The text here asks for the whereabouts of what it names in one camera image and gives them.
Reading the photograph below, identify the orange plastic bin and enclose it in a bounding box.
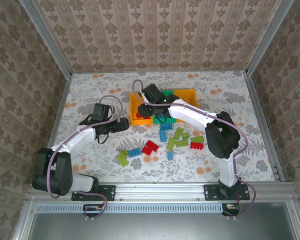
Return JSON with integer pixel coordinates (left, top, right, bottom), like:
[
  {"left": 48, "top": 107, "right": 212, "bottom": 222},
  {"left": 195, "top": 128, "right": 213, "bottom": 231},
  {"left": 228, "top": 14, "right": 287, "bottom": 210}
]
[
  {"left": 173, "top": 88, "right": 199, "bottom": 123},
  {"left": 129, "top": 91, "right": 156, "bottom": 126}
]

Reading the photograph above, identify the black connector box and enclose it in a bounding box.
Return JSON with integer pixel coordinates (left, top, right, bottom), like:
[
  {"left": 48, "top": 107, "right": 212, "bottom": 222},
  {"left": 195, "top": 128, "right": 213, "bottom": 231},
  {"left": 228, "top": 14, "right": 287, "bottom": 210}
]
[
  {"left": 221, "top": 202, "right": 241, "bottom": 217},
  {"left": 82, "top": 203, "right": 103, "bottom": 218}
]

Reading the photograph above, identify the grey metal panel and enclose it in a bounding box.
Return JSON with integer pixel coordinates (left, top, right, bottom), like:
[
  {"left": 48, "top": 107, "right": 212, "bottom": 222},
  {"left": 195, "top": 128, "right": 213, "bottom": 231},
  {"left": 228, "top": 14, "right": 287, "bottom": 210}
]
[{"left": 27, "top": 212, "right": 298, "bottom": 240}]

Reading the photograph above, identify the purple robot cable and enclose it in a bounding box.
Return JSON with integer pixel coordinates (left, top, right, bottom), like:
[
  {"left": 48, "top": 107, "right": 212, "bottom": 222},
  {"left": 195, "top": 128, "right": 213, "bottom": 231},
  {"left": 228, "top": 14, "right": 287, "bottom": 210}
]
[
  {"left": 47, "top": 95, "right": 125, "bottom": 222},
  {"left": 131, "top": 79, "right": 257, "bottom": 221}
]

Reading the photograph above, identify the thin aluminium frame rail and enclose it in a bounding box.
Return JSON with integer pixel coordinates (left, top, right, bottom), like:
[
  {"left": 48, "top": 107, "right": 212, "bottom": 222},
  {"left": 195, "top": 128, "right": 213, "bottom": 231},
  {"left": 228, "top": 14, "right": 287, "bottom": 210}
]
[{"left": 70, "top": 68, "right": 247, "bottom": 75}]

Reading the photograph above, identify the aluminium side frame rail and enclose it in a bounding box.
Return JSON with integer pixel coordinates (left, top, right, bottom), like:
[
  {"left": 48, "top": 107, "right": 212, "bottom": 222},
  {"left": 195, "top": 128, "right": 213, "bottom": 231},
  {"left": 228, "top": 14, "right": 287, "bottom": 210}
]
[
  {"left": 46, "top": 73, "right": 73, "bottom": 151},
  {"left": 242, "top": 71, "right": 287, "bottom": 182}
]

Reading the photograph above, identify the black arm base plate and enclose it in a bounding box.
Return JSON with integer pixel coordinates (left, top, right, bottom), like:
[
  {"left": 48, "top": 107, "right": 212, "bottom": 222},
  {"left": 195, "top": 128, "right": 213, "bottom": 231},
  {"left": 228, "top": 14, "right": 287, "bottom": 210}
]
[
  {"left": 71, "top": 184, "right": 116, "bottom": 202},
  {"left": 203, "top": 184, "right": 251, "bottom": 202}
]

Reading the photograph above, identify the aluminium frame post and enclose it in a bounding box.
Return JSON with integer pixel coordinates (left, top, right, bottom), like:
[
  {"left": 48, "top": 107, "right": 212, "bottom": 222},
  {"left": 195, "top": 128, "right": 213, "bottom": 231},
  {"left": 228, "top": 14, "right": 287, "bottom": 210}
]
[
  {"left": 244, "top": 0, "right": 295, "bottom": 77},
  {"left": 19, "top": 0, "right": 73, "bottom": 78}
]

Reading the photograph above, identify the wide aluminium base rail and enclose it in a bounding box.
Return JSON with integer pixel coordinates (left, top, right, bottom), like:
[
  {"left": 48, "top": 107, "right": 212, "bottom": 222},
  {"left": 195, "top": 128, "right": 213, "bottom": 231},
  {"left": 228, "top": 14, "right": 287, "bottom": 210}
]
[{"left": 27, "top": 182, "right": 297, "bottom": 201}]

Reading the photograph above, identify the grey slotted cable duct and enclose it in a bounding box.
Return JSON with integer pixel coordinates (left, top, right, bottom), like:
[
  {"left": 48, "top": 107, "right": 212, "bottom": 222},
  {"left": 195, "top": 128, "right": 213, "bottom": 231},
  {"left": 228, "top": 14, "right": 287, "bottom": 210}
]
[{"left": 36, "top": 202, "right": 238, "bottom": 214}]

